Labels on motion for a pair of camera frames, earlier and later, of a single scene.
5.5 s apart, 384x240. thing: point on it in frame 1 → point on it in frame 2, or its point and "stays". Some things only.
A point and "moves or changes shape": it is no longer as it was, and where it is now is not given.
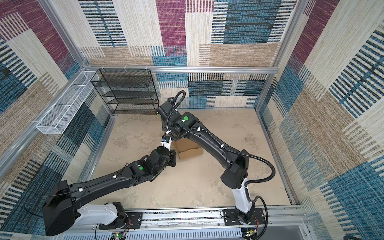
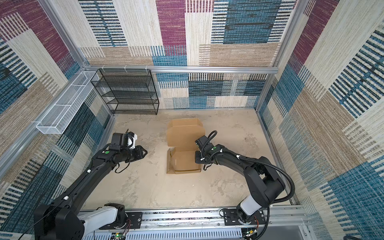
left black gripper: x=172 y=156 → x=140 y=154
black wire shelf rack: x=127 y=91 stays
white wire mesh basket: x=52 y=121 stays
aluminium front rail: x=290 y=224 stays
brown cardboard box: x=185 y=148 moves or changes shape
